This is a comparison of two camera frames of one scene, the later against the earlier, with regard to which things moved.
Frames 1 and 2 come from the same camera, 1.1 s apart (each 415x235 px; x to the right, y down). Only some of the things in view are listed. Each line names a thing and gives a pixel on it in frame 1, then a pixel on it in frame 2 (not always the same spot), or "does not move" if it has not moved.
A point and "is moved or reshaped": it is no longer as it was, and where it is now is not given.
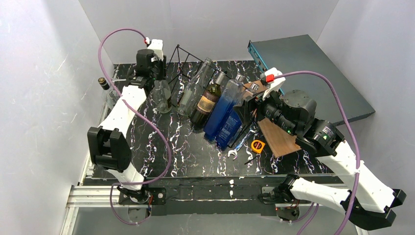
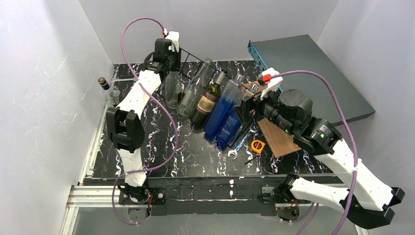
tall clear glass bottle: [160, 97] is moved or reshaped
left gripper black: [155, 72] -> [174, 60]
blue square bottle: [223, 108] does not move
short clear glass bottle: [190, 98] does not move
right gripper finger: [244, 109] does not move
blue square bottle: [234, 123] does not move
